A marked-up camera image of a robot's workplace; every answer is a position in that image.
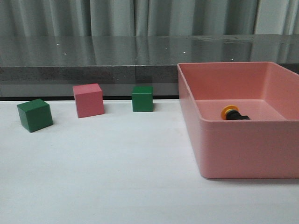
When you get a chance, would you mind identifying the left green cube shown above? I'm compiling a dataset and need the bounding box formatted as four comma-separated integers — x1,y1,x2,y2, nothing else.
17,99,53,133

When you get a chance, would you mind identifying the grey curtain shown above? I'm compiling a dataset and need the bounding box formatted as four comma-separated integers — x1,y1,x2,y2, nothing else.
0,0,299,36

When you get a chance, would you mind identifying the yellow push button switch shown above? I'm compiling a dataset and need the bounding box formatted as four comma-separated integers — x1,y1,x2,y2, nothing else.
221,105,250,120

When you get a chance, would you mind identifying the pink plastic bin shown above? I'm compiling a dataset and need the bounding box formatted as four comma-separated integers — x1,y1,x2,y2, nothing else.
178,62,299,178

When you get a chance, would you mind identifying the dark glossy back table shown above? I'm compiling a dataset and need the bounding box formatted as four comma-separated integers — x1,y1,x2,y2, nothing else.
0,35,299,100

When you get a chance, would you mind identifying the right green cube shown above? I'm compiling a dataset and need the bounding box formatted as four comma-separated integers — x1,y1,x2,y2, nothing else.
132,86,154,112

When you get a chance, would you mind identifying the pink cube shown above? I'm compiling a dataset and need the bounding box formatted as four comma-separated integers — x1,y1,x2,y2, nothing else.
72,83,105,118

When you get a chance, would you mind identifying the green cube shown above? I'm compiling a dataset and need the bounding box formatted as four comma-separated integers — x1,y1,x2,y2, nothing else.
132,86,154,112
17,99,53,133

